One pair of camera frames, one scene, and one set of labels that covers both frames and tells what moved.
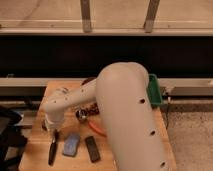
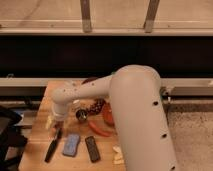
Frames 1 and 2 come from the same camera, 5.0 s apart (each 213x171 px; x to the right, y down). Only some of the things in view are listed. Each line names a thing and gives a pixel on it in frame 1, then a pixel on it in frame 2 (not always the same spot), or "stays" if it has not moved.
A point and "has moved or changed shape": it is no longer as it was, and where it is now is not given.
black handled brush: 52,152 has moved or changed shape
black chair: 12,139 stays
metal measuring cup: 82,115 stays
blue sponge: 71,145 stays
